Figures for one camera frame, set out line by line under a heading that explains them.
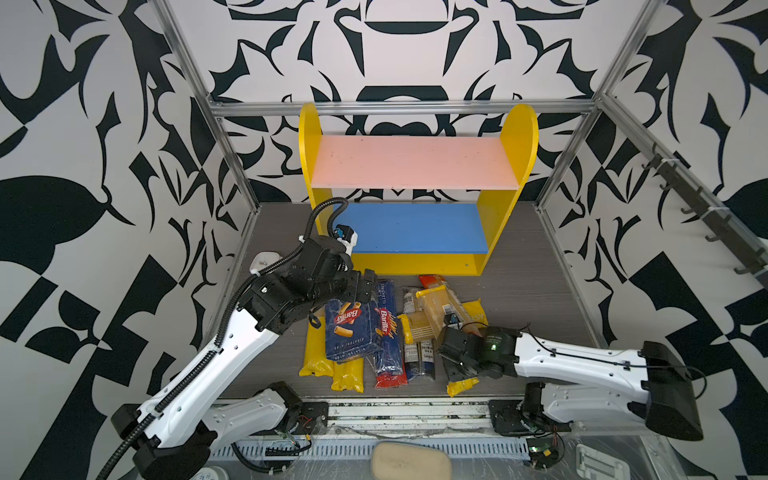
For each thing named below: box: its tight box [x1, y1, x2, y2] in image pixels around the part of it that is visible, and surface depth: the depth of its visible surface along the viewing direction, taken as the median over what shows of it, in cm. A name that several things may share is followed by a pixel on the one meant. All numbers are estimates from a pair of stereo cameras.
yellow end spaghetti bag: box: [446, 377, 480, 397], surface depth 73 cm
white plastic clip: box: [576, 444, 631, 480], surface depth 69 cm
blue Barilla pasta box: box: [325, 298, 376, 363], surface depth 81 cm
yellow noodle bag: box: [462, 298, 489, 327], surface depth 92 cm
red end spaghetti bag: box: [418, 274, 447, 288], surface depth 97 cm
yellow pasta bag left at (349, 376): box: [331, 357, 365, 393], surface depth 81 cm
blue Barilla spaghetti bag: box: [369, 280, 408, 388], surface depth 81 cm
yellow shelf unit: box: [299, 104, 539, 276], surface depth 79 cm
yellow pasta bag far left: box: [298, 316, 334, 377], surface depth 83 cm
